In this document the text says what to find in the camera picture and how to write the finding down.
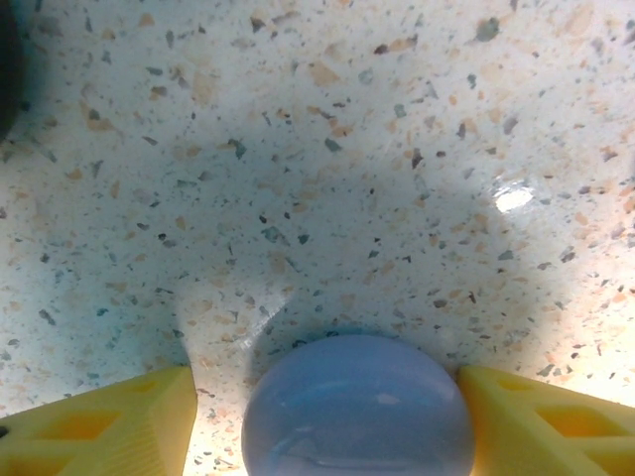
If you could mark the black earbud charging case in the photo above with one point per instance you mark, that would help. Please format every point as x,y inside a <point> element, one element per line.
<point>7,59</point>

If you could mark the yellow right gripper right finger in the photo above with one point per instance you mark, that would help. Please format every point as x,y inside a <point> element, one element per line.
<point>546,431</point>

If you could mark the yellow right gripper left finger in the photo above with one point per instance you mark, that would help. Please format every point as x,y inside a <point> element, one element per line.
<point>99,431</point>

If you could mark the lavender earbud charging case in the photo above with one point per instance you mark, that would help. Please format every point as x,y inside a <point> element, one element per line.
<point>357,411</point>

